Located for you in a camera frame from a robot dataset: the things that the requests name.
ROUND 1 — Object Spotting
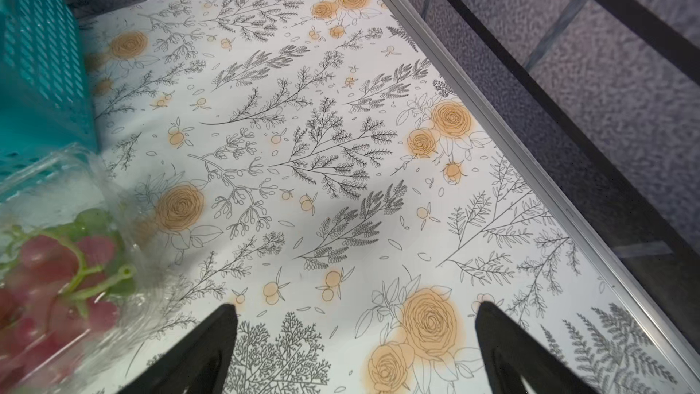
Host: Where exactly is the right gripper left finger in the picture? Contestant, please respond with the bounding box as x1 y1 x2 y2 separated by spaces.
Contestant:
120 304 238 394

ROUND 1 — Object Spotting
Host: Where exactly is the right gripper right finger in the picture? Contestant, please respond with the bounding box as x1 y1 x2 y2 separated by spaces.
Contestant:
475 302 595 394

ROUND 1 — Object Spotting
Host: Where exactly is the clear plastic container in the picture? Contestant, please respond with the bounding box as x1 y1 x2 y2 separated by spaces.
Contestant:
1 145 163 393

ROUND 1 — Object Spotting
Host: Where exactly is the green grape bunch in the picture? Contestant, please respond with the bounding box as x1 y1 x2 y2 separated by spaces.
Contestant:
1 208 137 302

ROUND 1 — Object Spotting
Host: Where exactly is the teal plastic basket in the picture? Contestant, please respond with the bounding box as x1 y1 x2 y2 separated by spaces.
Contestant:
1 0 100 179

